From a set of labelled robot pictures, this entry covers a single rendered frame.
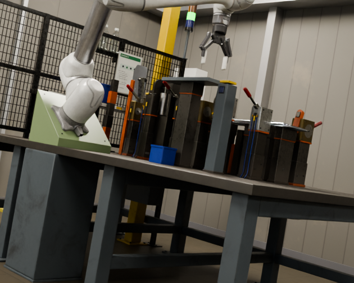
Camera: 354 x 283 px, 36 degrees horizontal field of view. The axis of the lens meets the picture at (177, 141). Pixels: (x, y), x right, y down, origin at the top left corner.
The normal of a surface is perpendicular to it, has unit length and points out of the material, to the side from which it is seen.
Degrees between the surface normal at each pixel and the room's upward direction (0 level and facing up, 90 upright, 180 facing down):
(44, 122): 90
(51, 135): 90
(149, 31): 90
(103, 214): 90
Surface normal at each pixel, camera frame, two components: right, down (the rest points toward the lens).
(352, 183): -0.68, -0.14
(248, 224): 0.71, 0.11
